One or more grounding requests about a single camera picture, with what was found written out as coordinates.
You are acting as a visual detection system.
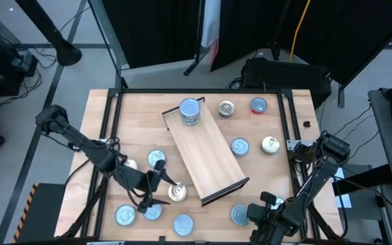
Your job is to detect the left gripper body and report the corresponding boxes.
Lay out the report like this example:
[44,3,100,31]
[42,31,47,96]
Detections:
[119,159,167,209]

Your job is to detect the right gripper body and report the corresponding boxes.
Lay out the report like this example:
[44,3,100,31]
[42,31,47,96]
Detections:
[260,192,295,235]

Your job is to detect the teal label tuna can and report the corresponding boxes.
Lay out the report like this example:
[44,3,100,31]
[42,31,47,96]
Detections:
[146,148,167,168]
[230,137,250,157]
[143,203,164,221]

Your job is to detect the white-top can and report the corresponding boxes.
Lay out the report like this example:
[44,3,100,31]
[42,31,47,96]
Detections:
[167,182,189,203]

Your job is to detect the silver can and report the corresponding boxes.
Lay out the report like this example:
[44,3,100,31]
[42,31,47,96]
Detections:
[218,99,236,118]

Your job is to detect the blue label gold can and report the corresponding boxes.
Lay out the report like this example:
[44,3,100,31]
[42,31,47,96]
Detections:
[123,158,140,171]
[261,135,281,156]

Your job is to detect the black desk beam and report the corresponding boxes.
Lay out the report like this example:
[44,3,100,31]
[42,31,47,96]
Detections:
[331,164,392,197]

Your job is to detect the black mat hazard stripes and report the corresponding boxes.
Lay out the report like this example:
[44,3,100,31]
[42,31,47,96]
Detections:
[12,182,67,244]

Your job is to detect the black equipment case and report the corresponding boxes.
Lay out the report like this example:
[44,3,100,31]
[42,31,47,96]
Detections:
[240,56,333,105]

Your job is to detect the black pole round base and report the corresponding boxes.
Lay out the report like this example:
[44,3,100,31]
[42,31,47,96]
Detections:
[14,0,83,67]

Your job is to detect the black curtain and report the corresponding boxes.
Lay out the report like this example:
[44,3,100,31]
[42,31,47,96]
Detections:
[101,0,204,69]
[277,0,392,88]
[210,0,291,72]

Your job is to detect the grey metal beam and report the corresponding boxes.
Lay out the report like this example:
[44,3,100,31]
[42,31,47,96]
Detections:
[87,0,129,69]

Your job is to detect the white fabric strip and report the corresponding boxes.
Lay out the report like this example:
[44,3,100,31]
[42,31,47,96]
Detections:
[199,0,221,65]

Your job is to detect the silver mounting bracket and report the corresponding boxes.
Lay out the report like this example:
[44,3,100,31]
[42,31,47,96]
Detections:
[286,139,301,152]

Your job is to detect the black aluminium table frame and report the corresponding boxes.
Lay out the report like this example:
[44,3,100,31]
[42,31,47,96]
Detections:
[54,87,345,245]

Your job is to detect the yellow cable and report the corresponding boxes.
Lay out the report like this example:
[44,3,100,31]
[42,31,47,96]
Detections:
[289,0,312,62]

